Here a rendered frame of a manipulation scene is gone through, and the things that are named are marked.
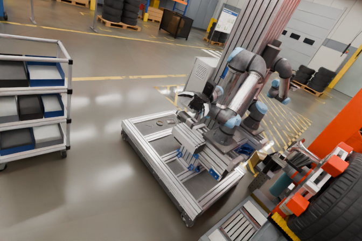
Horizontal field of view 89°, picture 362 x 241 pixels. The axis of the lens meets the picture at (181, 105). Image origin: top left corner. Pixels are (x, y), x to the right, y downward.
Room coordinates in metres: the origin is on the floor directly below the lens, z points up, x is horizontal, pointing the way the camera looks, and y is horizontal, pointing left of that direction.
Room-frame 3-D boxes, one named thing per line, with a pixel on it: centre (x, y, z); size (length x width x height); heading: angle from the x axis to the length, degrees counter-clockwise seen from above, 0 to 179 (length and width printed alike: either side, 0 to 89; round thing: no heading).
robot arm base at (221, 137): (1.17, -0.38, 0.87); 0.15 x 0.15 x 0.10
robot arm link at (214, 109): (0.97, -0.17, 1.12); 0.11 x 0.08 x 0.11; 67
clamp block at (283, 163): (1.03, -0.75, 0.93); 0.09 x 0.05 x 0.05; 49
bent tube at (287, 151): (1.03, -0.86, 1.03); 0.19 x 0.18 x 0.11; 49
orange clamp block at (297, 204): (0.78, -0.81, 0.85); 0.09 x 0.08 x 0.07; 139
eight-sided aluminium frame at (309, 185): (1.02, -1.02, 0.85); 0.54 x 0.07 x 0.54; 139
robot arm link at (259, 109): (1.57, -0.67, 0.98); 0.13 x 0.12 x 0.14; 38
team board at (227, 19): (10.47, -0.64, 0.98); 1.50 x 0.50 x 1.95; 143
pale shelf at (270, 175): (1.61, -1.14, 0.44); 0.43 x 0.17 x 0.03; 139
